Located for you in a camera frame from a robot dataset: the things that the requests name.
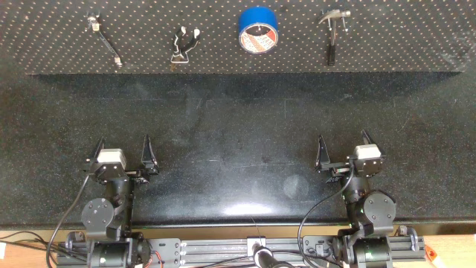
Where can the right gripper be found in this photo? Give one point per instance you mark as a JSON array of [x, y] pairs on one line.
[[340, 169]]

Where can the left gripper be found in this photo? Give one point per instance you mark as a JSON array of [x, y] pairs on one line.
[[111, 173]]

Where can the hammer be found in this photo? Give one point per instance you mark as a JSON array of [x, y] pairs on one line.
[[332, 41]]

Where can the black and white pliers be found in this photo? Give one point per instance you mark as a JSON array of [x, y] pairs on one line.
[[180, 42]]

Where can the roll of blue tape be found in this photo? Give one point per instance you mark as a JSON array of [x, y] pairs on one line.
[[256, 16]]

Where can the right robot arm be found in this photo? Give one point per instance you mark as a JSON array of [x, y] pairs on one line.
[[379, 208]]

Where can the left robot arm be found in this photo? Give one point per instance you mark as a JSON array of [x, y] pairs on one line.
[[98, 216]]

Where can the black pegboard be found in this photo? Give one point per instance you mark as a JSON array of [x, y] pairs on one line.
[[148, 41]]

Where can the orange object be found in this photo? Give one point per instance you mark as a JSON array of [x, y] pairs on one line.
[[433, 257]]

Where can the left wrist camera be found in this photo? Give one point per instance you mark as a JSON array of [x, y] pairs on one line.
[[111, 156]]

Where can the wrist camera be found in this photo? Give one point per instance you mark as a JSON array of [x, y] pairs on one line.
[[111, 156], [367, 151]]

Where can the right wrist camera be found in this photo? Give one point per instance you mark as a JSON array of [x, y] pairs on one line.
[[367, 151]]

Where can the mounting rail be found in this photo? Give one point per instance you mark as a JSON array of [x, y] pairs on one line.
[[215, 253]]

